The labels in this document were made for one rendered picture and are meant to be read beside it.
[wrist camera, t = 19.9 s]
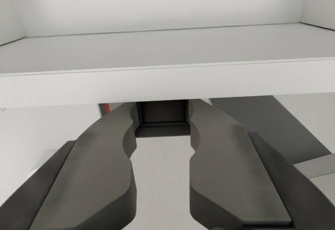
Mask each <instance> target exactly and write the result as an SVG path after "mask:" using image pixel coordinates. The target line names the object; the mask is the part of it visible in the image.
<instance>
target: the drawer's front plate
mask: <svg viewBox="0 0 335 230"><path fill-rule="evenodd" d="M325 92H335V30H332V29H328V28H324V27H319V26H315V25H311V24H306V23H302V22H295V23H276V24H257V25H239V26H220V27H202V28H183V29H164V30H146V31H127V32H109V33H91V34H72V35H54V36H35V37H24V38H21V39H18V40H15V41H12V42H9V43H6V44H3V45H0V108H15V107H36V106H56V105H77V104H98V103H118V102H139V101H160V100H180V99H201V98H221V97H242V96H263V95H283V94H304V93H325Z"/></svg>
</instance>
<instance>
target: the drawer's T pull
mask: <svg viewBox="0 0 335 230"><path fill-rule="evenodd" d="M140 109H141V116H142V124H140V125H139V126H138V128H137V129H136V130H135V137H136V138H151V137H173V136H190V124H189V122H186V99H180V100H160V101H140Z"/></svg>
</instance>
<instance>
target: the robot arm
mask: <svg viewBox="0 0 335 230"><path fill-rule="evenodd" d="M186 122H189V124H190V145H191V147H192V148H193V149H194V151H195V153H194V154H193V155H192V156H191V158H190V160H189V210H190V214H191V216H192V217H193V218H194V219H195V220H196V221H197V222H198V223H200V224H201V225H203V226H204V227H205V228H207V229H208V230H335V206H334V205H333V203H332V202H331V201H330V200H329V199H328V198H327V197H326V196H325V195H324V194H323V193H322V192H321V190H320V189H319V188H318V187H317V186H315V185H314V184H313V183H312V182H311V181H310V180H309V179H308V178H307V177H306V176H305V175H304V174H302V173H301V172H300V171H299V170H298V169H297V168H296V167H295V166H294V165H292V164H291V163H290V162H289V161H288V160H287V159H286V158H285V157H283V156H282V155H281V154H280V153H279V152H278V151H277V150H276V149H275V148H273V147H272V146H271V145H270V144H269V143H268V142H267V141H266V140H265V139H263V138H262V137H261V136H260V135H259V134H258V133H257V132H249V131H247V130H246V129H245V128H244V127H243V126H242V125H241V124H240V123H238V122H237V121H236V120H235V119H233V118H232V117H230V116H229V115H228V114H226V113H224V112H223V111H221V110H219V109H217V108H216V107H214V106H212V105H210V104H208V103H207V102H205V101H203V100H201V99H186ZM140 124H142V116H141V109H140V102H125V103H123V104H122V105H120V106H118V107H117V108H115V109H114V110H112V111H111V112H109V113H107V114H106V115H104V116H103V117H101V118H100V119H98V120H97V121H96V122H94V123H93V124H92V125H91V126H89V127H88V128H87V129H86V130H85V131H84V132H83V133H82V134H81V135H80V136H79V137H78V138H77V139H76V140H72V141H67V142H66V143H65V144H64V145H63V146H62V147H61V148H60V149H59V150H58V151H57V152H55V153H54V154H53V155H52V156H51V157H50V158H49V159H48V160H47V161H46V162H45V163H44V164H43V165H42V166H41V167H40V168H39V169H38V170H37V171H36V172H35V173H33V174H32V175H31V176H30V177H29V178H28V179H27V180H26V181H25V182H24V183H23V184H22V185H21V186H20V187H19V188H18V189H17V190H16V191H15V192H14V193H13V194H12V195H11V196H10V197H9V198H8V199H7V200H6V201H5V202H4V203H3V204H2V205H1V206H0V230H122V229H123V228H124V227H126V226H127V225H128V224H129V223H131V222H132V220H133V219H134V218H135V216H136V210H137V188H136V182H135V177H134V172H133V167H132V162H131V160H130V157H131V155H132V154H133V153H134V151H135V150H136V148H137V143H136V137H135V130H136V129H137V128H138V126H139V125H140Z"/></svg>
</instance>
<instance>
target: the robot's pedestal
mask: <svg viewBox="0 0 335 230"><path fill-rule="evenodd" d="M201 100H203V101H205V102H207V103H208V104H210V105H212V106H214V107H216V108H217V109H219V110H221V111H223V112H224V113H226V114H228V115H229V116H230V117H232V118H233V119H235V120H236V121H237V122H238V123H240V124H241V125H242V126H243V127H244V128H245V129H246V130H247V131H249V132H257V133H258V134H259V135H260V136H261V137H262V138H263V139H265V140H266V141H267V142H268V143H269V144H270V145H271V146H272V147H273V148H275V149H276V150H277V151H278V152H279V153H280V154H281V155H282V156H283V157H285V158H286V159H287V160H288V161H289V162H290V163H291V164H292V165H294V166H295V167H296V168H297V169H298V170H299V171H300V172H301V173H302V174H304V175H305V176H306V177H307V178H308V179H311V178H315V177H319V176H323V175H327V174H331V173H335V153H334V154H333V153H331V152H330V151H329V150H328V149H327V148H326V147H325V146H324V145H323V144H322V143H321V142H320V141H319V140H318V139H317V138H316V137H315V136H314V135H313V134H312V133H311V132H310V131H309V130H308V129H307V128H306V127H305V126H304V125H303V124H302V123H301V122H300V121H299V120H298V119H297V118H296V117H295V116H293V115H292V114H291V113H290V112H289V111H288V110H287V109H286V108H285V107H284V106H283V105H282V104H281V103H280V102H279V101H278V100H277V99H276V98H275V97H274V96H273V95H263V96H242V97H221V98H201Z"/></svg>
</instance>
